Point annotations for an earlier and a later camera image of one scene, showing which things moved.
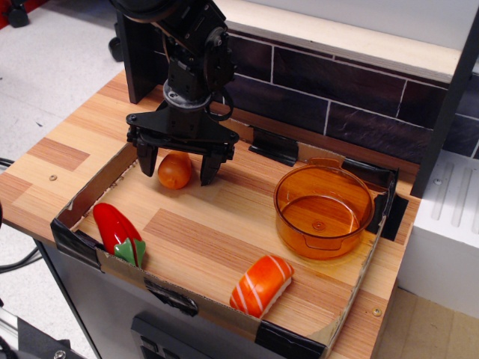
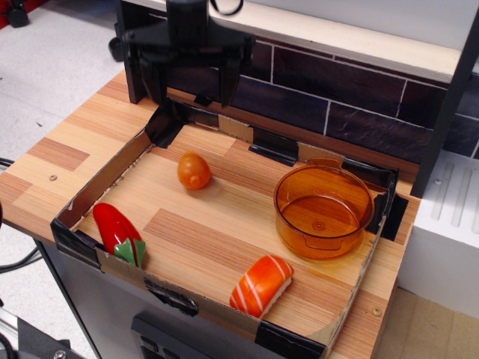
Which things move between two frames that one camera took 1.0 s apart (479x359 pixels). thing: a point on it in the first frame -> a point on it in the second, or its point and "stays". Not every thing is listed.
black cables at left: x=35 y=257 stays
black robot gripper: x=181 y=123 -> x=189 y=37
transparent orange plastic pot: x=321 y=208 stays
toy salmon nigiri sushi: x=261 y=287 stays
